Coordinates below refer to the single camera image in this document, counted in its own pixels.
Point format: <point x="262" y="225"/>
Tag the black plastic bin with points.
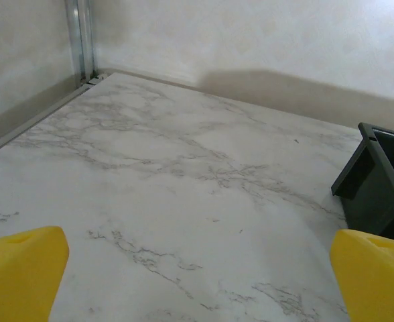
<point x="368" y="188"/>

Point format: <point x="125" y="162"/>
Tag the aluminium frame post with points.
<point x="79" y="33"/>

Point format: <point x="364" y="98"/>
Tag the aluminium table edge rail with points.
<point x="33" y="121"/>

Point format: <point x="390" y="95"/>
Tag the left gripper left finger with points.
<point x="19" y="275"/>

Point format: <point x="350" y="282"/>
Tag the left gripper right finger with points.
<point x="378" y="281"/>

